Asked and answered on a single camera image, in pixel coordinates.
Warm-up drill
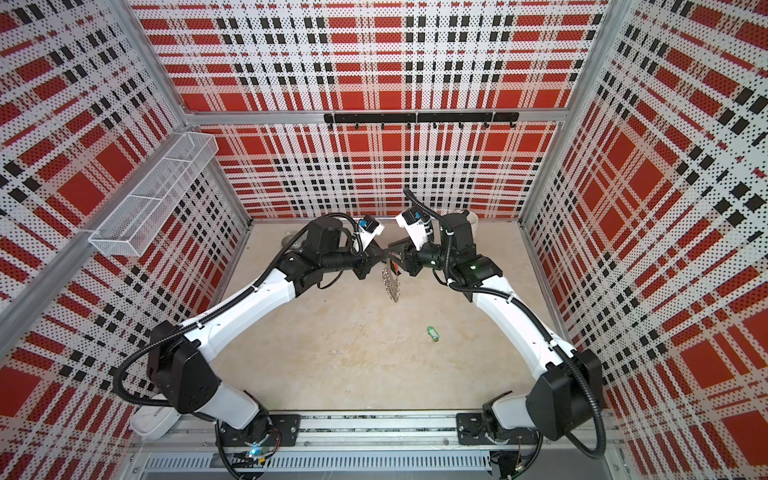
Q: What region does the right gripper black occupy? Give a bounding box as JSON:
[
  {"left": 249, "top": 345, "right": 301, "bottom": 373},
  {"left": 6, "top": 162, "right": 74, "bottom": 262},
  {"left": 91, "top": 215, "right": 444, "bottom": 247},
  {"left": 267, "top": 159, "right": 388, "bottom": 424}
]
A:
[{"left": 384, "top": 235, "right": 455, "bottom": 277}]

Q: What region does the green key tag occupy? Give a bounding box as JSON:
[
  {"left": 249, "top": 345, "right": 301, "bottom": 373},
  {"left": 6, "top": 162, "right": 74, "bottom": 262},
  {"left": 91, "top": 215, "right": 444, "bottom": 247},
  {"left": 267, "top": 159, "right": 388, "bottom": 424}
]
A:
[{"left": 427, "top": 326, "right": 440, "bottom": 342}]

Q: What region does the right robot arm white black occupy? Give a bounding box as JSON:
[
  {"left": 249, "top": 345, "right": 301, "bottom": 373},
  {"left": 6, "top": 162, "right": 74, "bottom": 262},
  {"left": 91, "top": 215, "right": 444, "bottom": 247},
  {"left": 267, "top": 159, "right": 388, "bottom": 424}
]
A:
[{"left": 388, "top": 207, "right": 607, "bottom": 459}]

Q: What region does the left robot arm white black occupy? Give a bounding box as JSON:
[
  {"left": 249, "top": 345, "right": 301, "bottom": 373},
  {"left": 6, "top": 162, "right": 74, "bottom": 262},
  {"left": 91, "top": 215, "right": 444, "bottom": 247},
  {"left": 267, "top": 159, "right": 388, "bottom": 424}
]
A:
[{"left": 113, "top": 213, "right": 386, "bottom": 443}]

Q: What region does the white ceramic mug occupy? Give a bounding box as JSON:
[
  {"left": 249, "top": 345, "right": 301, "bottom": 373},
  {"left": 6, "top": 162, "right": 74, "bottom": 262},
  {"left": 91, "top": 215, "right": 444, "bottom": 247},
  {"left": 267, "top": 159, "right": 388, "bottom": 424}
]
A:
[{"left": 467, "top": 211, "right": 479, "bottom": 239}]

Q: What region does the grey ribbed ceramic cup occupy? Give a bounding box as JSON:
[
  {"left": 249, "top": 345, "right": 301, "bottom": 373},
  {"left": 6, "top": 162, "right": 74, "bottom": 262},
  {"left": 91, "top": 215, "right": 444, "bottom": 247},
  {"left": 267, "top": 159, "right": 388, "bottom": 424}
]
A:
[{"left": 281, "top": 232, "right": 301, "bottom": 250}]

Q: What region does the white object beside base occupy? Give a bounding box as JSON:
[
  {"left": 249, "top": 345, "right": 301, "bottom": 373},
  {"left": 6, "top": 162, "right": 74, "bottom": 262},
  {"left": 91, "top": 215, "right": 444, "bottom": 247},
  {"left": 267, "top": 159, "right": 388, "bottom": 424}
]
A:
[{"left": 130, "top": 406, "right": 181, "bottom": 442}]

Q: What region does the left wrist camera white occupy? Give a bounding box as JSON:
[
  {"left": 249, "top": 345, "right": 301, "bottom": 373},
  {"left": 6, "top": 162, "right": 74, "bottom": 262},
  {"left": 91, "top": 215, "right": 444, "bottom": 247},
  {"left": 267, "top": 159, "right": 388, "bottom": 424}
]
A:
[{"left": 356, "top": 215, "right": 384, "bottom": 251}]

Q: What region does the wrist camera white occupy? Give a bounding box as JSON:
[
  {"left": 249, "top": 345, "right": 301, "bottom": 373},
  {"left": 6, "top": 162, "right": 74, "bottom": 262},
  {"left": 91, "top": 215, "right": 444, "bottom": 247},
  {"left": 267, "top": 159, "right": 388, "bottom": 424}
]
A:
[
  {"left": 356, "top": 215, "right": 384, "bottom": 251},
  {"left": 395, "top": 206, "right": 434, "bottom": 251}
]

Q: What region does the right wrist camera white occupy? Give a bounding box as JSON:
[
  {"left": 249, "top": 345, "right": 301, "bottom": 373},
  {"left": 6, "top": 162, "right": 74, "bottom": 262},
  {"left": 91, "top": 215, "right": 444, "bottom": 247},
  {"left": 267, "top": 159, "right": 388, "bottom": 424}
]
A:
[{"left": 395, "top": 206, "right": 434, "bottom": 251}]

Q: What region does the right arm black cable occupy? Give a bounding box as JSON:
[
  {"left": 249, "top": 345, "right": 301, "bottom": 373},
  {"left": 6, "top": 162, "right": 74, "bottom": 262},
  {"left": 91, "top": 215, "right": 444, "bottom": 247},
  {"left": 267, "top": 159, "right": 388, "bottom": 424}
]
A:
[{"left": 403, "top": 188, "right": 608, "bottom": 461}]

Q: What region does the black hook rail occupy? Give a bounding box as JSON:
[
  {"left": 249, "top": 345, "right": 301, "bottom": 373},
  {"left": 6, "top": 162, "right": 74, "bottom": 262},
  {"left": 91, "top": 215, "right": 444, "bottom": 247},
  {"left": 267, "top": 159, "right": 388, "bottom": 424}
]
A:
[{"left": 323, "top": 111, "right": 520, "bottom": 127}]

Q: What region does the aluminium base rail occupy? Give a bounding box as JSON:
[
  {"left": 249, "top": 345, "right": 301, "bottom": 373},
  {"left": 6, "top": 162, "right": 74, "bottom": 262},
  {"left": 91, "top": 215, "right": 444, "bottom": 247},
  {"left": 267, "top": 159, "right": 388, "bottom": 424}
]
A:
[{"left": 128, "top": 409, "right": 625, "bottom": 478}]

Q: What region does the white wire mesh basket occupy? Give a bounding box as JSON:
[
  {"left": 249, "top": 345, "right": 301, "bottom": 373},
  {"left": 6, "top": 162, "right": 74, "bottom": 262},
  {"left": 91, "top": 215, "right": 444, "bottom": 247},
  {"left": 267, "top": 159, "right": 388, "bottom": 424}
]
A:
[{"left": 89, "top": 132, "right": 218, "bottom": 257}]

